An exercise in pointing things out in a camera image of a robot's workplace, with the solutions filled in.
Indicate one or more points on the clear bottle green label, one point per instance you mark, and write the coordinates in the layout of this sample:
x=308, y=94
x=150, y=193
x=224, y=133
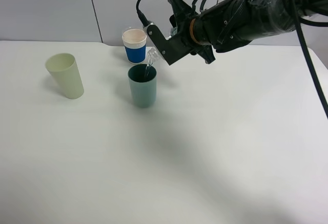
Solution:
x=154, y=55

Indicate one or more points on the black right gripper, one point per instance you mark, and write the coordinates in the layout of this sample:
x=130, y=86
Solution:
x=187, y=35

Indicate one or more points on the teal plastic cup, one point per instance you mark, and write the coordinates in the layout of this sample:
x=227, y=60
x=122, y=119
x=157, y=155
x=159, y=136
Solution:
x=143, y=83

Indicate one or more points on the blue sleeved paper cup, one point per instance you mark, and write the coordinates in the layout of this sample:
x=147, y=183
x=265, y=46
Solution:
x=134, y=41

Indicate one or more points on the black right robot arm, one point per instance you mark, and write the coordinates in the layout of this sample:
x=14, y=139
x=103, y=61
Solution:
x=232, y=24

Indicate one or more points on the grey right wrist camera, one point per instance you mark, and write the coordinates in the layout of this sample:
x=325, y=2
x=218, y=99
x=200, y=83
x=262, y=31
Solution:
x=165, y=47

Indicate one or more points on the pale green plastic cup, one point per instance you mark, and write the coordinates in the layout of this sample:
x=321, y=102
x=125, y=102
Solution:
x=64, y=70

